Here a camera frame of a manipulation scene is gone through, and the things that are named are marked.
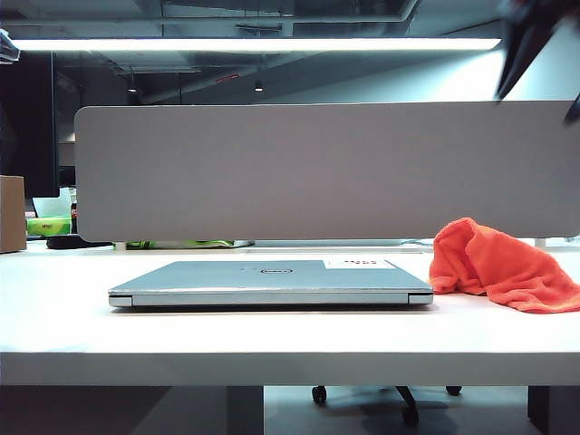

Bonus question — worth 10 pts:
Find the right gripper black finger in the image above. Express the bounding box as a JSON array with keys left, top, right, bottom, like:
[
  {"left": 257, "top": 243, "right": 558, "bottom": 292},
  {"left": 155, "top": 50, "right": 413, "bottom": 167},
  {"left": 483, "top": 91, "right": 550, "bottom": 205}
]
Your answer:
[
  {"left": 563, "top": 90, "right": 580, "bottom": 124},
  {"left": 495, "top": 0, "right": 571, "bottom": 101}
]

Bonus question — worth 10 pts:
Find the orange microfibre rag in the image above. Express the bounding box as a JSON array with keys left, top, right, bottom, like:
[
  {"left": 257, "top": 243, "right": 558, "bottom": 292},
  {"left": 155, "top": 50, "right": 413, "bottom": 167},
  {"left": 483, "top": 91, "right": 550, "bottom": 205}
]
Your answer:
[{"left": 428, "top": 217, "right": 580, "bottom": 314}]

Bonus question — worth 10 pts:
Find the silver closed laptop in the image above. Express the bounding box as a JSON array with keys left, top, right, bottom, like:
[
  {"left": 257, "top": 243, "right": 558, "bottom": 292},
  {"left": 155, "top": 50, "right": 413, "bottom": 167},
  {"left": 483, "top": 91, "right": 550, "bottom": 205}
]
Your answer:
[{"left": 107, "top": 259, "right": 435, "bottom": 310}]

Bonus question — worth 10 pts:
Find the grey desk divider panel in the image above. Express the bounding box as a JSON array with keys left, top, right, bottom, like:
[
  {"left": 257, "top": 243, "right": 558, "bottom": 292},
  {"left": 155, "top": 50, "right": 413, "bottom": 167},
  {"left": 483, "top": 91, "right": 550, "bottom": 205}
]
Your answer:
[{"left": 74, "top": 99, "right": 580, "bottom": 244}]

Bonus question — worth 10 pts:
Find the white label with red print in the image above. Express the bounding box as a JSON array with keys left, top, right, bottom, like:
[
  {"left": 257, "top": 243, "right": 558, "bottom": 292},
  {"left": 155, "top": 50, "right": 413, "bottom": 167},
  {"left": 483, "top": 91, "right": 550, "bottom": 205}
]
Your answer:
[{"left": 324, "top": 257, "right": 394, "bottom": 271}]

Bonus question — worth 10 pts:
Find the long ceiling light strip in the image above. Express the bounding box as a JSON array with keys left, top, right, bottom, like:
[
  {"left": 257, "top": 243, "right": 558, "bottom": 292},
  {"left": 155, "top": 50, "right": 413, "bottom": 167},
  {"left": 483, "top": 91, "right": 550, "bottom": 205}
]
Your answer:
[{"left": 8, "top": 37, "right": 504, "bottom": 53}]

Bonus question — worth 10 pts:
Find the dark table leg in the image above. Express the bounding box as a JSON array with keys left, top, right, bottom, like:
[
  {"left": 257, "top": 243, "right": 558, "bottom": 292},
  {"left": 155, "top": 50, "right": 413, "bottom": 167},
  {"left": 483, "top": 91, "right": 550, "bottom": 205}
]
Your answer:
[{"left": 527, "top": 385, "right": 580, "bottom": 435}]

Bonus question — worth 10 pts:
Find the black office chair base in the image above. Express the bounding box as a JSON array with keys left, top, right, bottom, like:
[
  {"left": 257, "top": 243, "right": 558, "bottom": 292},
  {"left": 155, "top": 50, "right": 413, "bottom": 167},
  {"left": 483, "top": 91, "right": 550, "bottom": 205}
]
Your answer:
[{"left": 311, "top": 385, "right": 463, "bottom": 428}]

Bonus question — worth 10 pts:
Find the grey table leg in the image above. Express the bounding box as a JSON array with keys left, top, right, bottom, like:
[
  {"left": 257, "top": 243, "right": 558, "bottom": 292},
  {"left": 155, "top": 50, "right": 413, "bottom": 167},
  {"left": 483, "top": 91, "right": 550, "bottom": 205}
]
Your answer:
[{"left": 226, "top": 385, "right": 266, "bottom": 435}]

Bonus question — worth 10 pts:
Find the black flat pad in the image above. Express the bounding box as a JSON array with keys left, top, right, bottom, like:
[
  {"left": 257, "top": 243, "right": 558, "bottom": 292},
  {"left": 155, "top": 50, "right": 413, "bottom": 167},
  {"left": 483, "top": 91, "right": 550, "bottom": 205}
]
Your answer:
[{"left": 45, "top": 234, "right": 114, "bottom": 251}]

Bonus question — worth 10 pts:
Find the white tissue sheet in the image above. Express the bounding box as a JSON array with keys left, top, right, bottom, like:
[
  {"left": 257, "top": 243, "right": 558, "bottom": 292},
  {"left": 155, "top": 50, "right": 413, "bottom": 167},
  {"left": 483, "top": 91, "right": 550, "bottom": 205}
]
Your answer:
[{"left": 32, "top": 188, "right": 76, "bottom": 220}]

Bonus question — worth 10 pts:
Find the black computer monitor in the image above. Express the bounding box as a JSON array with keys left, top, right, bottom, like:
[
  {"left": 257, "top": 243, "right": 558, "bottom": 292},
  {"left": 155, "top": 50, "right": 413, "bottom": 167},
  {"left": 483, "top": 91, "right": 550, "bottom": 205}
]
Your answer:
[{"left": 0, "top": 52, "right": 61, "bottom": 199}]

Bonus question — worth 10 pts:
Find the green tissue box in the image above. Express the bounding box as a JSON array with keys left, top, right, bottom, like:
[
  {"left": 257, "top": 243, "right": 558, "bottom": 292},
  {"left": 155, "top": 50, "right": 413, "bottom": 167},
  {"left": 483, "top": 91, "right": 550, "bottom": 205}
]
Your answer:
[{"left": 25, "top": 216, "right": 73, "bottom": 237}]

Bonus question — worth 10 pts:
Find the pale grey plastic wrap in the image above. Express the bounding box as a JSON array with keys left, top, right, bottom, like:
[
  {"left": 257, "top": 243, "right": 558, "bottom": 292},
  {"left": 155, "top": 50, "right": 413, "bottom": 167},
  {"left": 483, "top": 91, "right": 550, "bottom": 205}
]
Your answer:
[{"left": 0, "top": 28, "right": 22, "bottom": 63}]

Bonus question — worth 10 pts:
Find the brown cardboard box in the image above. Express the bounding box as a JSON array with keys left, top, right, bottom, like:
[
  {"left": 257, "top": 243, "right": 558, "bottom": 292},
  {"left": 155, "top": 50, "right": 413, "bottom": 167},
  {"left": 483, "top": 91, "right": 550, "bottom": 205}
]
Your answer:
[{"left": 0, "top": 174, "right": 28, "bottom": 255}]

